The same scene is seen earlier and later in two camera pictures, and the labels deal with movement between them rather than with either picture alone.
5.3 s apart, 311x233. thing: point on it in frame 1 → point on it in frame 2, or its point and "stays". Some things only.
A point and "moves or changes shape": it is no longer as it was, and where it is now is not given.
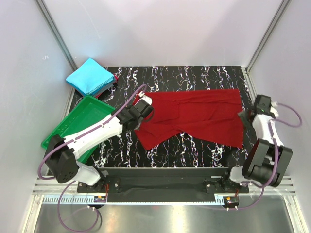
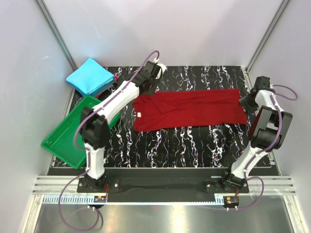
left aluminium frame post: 60,38 stays
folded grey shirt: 110,86 stays
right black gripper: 243,114 → 243,101
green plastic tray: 90,111 stays
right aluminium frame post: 283,7 stays
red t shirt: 212,115 moves or changes shape
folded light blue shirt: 90,78 stays
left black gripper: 130,106 → 156,81
